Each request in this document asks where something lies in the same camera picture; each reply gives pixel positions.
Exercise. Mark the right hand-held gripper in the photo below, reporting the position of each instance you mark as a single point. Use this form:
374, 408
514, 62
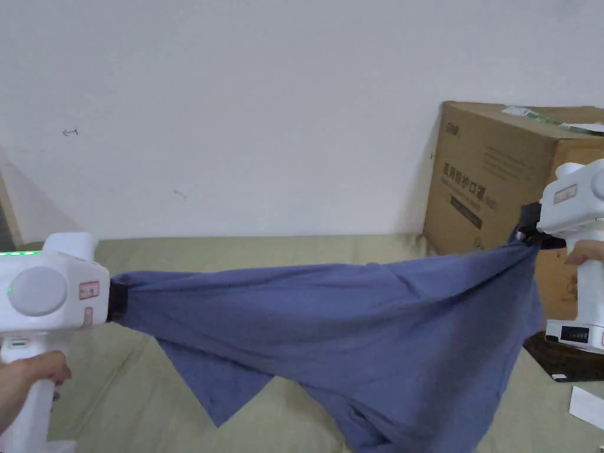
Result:
573, 207

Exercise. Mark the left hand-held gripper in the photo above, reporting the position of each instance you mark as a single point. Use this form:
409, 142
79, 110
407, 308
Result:
52, 288

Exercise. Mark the dark blue shirt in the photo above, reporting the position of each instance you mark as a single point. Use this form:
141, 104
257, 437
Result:
339, 325

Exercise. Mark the person's right hand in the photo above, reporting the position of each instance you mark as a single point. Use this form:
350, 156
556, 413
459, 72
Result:
587, 252

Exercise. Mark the person's left hand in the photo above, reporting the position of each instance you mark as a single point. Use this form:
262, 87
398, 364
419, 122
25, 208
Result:
23, 382

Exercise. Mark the large brown cardboard carton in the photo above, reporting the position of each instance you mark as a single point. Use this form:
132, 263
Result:
490, 188

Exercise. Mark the black flat box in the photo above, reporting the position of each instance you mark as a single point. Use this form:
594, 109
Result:
547, 358

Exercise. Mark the white and green packet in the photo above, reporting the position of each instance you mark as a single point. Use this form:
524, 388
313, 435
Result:
552, 118

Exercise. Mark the bed with pale green sheet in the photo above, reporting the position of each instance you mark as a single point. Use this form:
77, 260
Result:
132, 406

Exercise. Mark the white card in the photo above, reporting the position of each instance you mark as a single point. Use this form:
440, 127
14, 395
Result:
587, 409

